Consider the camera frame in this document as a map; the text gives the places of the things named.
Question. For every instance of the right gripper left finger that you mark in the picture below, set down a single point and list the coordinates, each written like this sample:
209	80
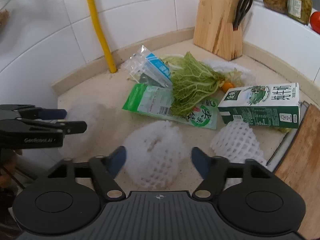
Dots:
104	171

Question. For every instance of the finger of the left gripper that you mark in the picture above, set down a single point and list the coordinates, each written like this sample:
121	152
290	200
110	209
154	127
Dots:
72	127
51	114

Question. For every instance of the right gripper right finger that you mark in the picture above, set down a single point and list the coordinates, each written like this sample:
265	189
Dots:
212	170

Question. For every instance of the white foam net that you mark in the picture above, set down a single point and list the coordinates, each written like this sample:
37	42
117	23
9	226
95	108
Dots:
237	142
97	136
154	154

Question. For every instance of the white foam net front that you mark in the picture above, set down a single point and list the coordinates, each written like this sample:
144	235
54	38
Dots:
237	142

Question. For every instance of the white foam net back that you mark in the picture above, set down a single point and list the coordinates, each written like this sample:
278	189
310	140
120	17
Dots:
154	154

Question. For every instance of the green milk carton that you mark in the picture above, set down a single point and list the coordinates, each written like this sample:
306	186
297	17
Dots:
275	105

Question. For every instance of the black kitchen scissors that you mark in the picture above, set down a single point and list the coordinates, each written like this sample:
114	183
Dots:
242	9

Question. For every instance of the green plastic snack bag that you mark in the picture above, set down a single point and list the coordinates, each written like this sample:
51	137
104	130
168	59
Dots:
156	102

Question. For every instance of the orange peel piece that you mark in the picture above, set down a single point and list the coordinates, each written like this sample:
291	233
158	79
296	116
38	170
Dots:
226	86

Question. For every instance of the wooden cutting board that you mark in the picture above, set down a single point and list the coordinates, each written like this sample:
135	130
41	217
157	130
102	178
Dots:
300	170

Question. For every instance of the pale cabbage leaf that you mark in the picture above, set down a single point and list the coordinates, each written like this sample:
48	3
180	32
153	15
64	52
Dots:
193	81

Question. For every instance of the clear blue plastic wrapper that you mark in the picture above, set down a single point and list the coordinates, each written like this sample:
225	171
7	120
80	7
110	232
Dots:
145	67

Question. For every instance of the white plastic bag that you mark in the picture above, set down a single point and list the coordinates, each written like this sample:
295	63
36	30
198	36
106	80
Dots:
234	73

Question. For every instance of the hanging plastic bag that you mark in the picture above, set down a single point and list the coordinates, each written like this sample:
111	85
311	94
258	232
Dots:
4	16

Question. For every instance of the yellow pipe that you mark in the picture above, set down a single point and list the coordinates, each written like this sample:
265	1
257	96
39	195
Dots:
100	35

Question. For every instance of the wooden knife block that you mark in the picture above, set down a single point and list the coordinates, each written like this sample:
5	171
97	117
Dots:
214	29

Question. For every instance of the red tomato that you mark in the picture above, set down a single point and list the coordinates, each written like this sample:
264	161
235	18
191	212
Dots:
315	21

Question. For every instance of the glass jar orange lid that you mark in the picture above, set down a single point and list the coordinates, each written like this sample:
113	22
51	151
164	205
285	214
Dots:
300	10

